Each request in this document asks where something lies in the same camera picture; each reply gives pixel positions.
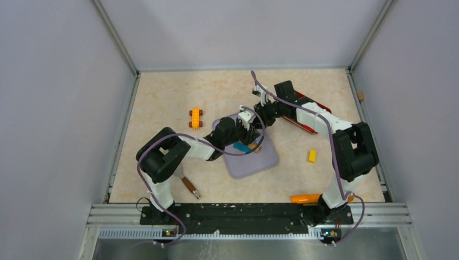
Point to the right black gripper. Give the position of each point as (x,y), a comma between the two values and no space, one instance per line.
(262,110)

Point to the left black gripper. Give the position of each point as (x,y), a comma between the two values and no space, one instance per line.
(249,136)

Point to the blue dough piece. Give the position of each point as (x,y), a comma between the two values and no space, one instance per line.
(241,147)

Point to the wooden rolling pin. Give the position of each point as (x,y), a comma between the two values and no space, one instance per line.
(255,147)

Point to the lavender plastic tray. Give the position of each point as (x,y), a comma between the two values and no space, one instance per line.
(241,165)

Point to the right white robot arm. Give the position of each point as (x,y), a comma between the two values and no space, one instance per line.
(353,149)

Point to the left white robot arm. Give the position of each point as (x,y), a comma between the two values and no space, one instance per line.
(160,158)

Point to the orange toy car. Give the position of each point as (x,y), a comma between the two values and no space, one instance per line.
(195,114)

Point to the yellow block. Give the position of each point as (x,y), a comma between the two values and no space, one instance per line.
(312,156)

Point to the orange carrot toy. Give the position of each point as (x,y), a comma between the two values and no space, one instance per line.
(305,198)

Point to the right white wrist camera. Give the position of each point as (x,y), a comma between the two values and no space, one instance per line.
(260,91)

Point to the metal scraper wooden handle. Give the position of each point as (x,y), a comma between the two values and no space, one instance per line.
(189,185)

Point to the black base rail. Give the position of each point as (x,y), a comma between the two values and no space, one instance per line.
(244,219)

